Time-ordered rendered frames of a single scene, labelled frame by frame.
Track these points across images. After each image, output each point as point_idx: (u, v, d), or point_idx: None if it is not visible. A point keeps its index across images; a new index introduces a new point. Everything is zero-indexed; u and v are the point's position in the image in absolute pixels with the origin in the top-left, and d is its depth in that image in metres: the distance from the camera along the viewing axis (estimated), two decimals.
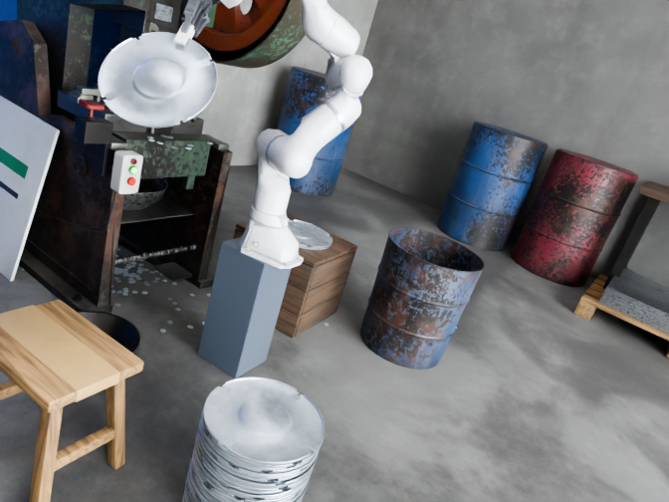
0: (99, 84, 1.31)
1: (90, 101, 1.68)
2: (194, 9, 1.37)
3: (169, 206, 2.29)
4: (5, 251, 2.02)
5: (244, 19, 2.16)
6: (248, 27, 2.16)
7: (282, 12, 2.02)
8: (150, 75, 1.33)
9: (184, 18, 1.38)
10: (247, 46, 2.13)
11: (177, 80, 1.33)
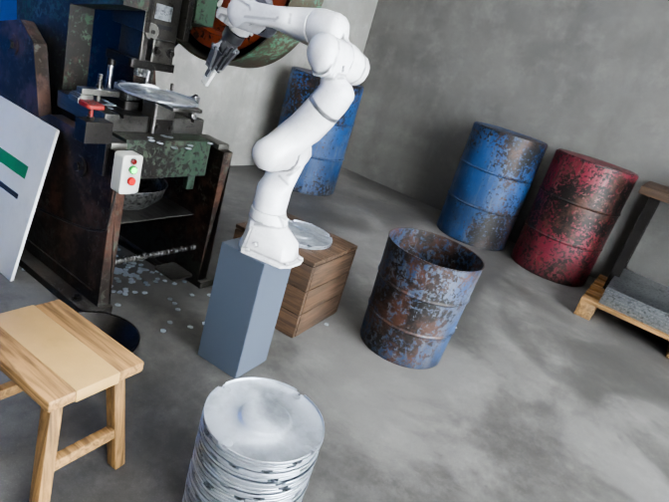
0: (121, 83, 1.98)
1: (90, 101, 1.68)
2: None
3: (169, 206, 2.29)
4: (5, 251, 2.02)
5: None
6: None
7: None
8: (155, 92, 1.99)
9: (218, 71, 1.96)
10: None
11: (168, 97, 1.96)
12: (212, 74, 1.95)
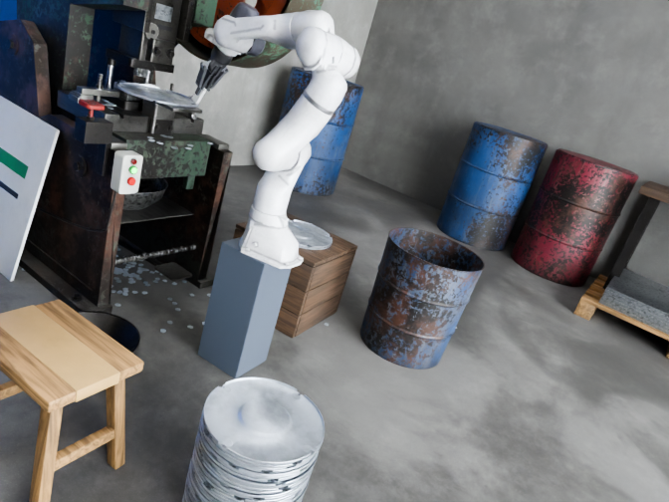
0: (195, 105, 1.98)
1: (90, 101, 1.68)
2: None
3: (169, 206, 2.29)
4: (5, 251, 2.02)
5: None
6: None
7: None
8: (162, 95, 1.97)
9: (208, 89, 2.00)
10: None
11: (148, 90, 1.99)
12: (202, 92, 1.99)
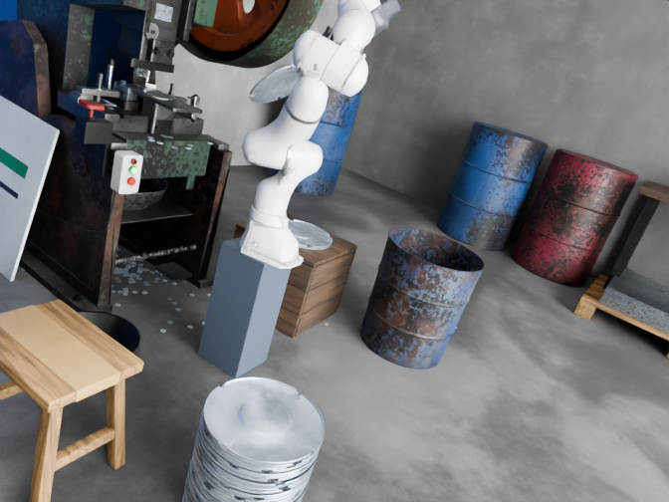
0: None
1: (90, 101, 1.68)
2: None
3: (169, 206, 2.29)
4: (5, 251, 2.02)
5: None
6: None
7: (195, 38, 2.29)
8: (287, 79, 2.05)
9: None
10: None
11: (273, 88, 2.07)
12: None
